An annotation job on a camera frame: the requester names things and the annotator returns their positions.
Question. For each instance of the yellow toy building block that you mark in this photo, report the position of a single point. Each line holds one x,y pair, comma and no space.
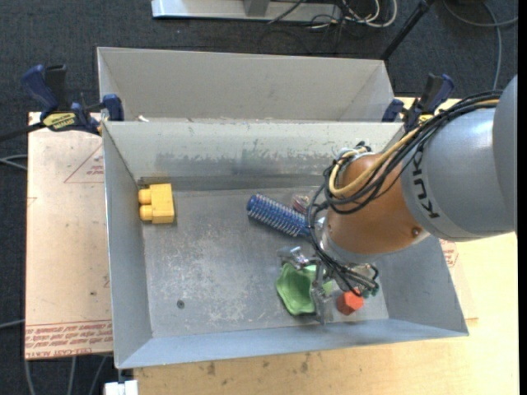
161,204

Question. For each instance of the blue bristled hair roller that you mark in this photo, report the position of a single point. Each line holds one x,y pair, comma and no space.
276,215

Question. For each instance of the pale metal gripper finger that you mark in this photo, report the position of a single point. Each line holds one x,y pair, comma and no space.
320,303
297,257

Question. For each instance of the grey metal bin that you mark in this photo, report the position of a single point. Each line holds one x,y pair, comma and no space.
214,261

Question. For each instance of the green wavy-edged bowl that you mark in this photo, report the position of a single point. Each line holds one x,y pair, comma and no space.
297,288

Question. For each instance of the brown cardboard board, red print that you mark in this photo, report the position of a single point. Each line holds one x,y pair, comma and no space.
66,237

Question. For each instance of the red-orange small block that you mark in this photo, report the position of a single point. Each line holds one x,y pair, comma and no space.
350,303

